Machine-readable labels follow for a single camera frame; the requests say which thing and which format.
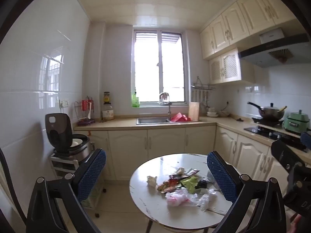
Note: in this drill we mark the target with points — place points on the white wall outlet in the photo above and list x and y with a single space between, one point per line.
64 103

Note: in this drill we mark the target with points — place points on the striped wrapper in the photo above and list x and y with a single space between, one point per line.
192 172

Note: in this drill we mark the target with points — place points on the white storage trolley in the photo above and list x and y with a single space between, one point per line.
62 163

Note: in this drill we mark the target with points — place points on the pile of wrappers and trash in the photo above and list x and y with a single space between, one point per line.
181 196

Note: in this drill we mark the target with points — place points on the kitchen window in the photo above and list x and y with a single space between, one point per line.
148 65

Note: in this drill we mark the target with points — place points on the beige wrapper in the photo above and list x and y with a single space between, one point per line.
180 170

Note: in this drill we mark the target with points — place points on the large glass jar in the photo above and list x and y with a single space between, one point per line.
107 112

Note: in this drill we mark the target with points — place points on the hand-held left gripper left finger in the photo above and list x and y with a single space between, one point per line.
92 172

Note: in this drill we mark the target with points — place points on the black gas stove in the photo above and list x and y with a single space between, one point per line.
272 133

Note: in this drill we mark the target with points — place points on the steel kitchen sink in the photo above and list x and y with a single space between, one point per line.
151 120

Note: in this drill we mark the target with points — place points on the round white marble table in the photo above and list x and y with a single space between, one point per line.
145 199

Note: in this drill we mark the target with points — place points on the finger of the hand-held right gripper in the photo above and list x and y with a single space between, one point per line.
284 153
306 139

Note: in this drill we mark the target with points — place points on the dark bottle with yellow label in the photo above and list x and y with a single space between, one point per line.
106 98

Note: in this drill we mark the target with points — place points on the green electric pot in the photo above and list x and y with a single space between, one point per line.
295 123

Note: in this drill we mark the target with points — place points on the green wrapper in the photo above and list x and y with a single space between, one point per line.
190 184

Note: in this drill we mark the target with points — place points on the white spatula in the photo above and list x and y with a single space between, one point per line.
90 110

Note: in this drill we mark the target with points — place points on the cream upper kitchen cabinets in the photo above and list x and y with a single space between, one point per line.
223 34

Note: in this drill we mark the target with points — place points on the steel wok with lid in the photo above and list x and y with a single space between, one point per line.
269 112

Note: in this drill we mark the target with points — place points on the red dish rack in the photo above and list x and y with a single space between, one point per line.
83 106

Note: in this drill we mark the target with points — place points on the pink rag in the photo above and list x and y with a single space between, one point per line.
165 95

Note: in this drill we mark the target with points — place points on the red snack wrapper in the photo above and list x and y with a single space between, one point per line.
173 182

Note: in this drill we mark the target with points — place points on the steel faucet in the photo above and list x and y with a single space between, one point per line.
169 109

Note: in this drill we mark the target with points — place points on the black wrapper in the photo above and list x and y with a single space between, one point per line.
201 184

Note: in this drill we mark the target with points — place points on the range hood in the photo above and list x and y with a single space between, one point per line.
269 51

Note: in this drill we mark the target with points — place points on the black rice cooker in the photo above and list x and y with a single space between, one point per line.
59 131

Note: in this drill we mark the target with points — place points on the wooden cutting board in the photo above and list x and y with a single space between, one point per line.
194 111

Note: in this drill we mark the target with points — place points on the person's right hand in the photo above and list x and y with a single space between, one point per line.
296 224

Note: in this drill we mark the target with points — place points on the brown food scraps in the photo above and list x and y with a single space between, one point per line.
162 187

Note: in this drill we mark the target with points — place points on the wall utensil rail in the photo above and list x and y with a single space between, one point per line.
203 86

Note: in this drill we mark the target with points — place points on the white tissue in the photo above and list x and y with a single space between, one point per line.
151 181

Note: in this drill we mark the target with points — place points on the green dish soap bottle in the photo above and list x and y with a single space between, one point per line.
135 100

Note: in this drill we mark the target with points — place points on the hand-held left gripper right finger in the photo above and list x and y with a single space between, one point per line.
221 174

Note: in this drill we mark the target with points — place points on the cream kitchen counter cabinets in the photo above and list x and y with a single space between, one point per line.
167 145

